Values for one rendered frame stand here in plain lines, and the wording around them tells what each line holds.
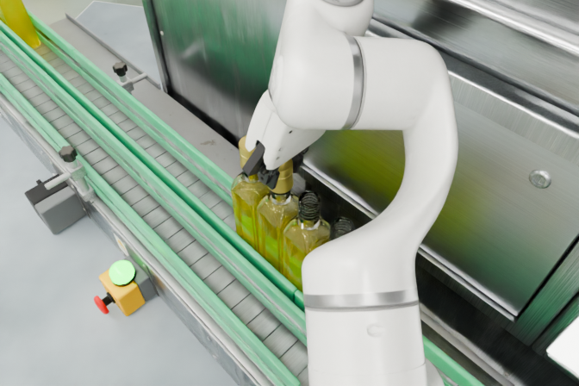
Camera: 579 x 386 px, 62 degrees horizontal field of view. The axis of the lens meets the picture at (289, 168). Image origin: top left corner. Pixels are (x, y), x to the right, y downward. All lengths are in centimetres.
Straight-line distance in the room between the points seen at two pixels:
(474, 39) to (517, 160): 14
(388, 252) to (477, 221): 33
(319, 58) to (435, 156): 12
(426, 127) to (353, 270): 13
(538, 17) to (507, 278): 34
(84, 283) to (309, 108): 80
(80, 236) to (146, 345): 31
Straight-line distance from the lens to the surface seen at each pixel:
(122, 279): 95
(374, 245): 34
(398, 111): 39
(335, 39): 38
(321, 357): 36
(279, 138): 52
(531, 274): 67
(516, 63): 52
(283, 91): 37
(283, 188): 65
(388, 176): 71
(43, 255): 116
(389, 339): 34
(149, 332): 100
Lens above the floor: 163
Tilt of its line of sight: 47 degrees down
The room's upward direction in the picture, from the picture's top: straight up
